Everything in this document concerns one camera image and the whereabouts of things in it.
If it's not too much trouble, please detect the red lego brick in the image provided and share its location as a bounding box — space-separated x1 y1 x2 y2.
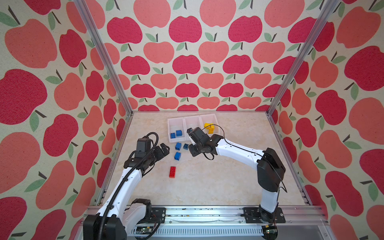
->
169 166 176 179

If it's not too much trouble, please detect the aluminium corner post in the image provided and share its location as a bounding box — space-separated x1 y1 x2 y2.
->
267 0 341 117
74 0 133 117

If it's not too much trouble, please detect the aluminium front frame rail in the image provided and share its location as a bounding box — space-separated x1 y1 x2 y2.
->
73 205 334 240

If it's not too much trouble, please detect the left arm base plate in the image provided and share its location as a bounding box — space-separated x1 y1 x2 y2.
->
138 207 167 224

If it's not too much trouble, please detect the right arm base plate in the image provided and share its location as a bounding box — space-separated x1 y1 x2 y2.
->
241 207 286 224

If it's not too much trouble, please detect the right aluminium corner post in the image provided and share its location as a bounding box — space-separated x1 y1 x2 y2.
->
267 0 341 117

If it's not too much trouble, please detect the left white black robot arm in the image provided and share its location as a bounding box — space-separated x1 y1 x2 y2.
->
83 143 170 240

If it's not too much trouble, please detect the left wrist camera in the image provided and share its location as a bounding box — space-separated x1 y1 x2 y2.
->
135 138 152 159

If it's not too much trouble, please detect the left aluminium corner post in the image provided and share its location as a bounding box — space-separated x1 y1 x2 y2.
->
74 0 133 117

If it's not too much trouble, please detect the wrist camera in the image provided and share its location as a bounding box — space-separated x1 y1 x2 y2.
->
135 138 152 159
187 127 209 144

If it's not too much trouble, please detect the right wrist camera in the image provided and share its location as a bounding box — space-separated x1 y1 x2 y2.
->
187 127 209 144

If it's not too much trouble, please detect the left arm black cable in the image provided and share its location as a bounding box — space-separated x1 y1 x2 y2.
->
95 131 159 240

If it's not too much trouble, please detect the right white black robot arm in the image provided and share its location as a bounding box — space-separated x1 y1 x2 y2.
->
189 133 286 223

